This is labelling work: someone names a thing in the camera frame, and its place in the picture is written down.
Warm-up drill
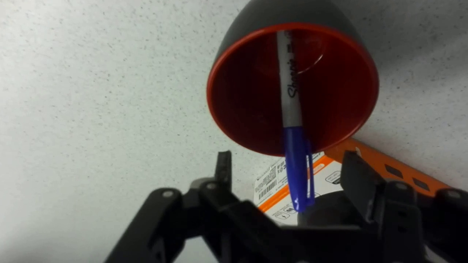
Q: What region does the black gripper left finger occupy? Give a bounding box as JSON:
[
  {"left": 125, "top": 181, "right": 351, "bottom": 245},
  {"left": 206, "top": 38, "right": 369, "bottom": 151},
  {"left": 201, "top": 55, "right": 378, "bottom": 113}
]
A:
[{"left": 103, "top": 149, "right": 304, "bottom": 263}]

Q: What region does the black mug red interior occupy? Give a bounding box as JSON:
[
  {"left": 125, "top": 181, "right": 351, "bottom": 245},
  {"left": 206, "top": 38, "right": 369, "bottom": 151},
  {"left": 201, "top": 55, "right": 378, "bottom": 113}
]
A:
[{"left": 206, "top": 0, "right": 379, "bottom": 156}]

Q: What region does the blue capped white marker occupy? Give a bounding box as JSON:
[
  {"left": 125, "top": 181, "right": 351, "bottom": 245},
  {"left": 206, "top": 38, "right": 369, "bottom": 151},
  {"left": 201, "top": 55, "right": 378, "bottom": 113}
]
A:
[{"left": 277, "top": 30, "right": 315, "bottom": 211}]

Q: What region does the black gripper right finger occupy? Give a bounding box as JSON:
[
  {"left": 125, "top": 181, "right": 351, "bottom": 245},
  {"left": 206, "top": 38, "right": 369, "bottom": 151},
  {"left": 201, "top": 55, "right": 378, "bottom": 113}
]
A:
[{"left": 340, "top": 149, "right": 468, "bottom": 263}]

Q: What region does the orange white cardboard box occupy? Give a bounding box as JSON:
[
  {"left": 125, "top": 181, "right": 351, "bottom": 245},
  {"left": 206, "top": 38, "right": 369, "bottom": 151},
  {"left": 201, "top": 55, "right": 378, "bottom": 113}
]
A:
[{"left": 252, "top": 137, "right": 452, "bottom": 227}]

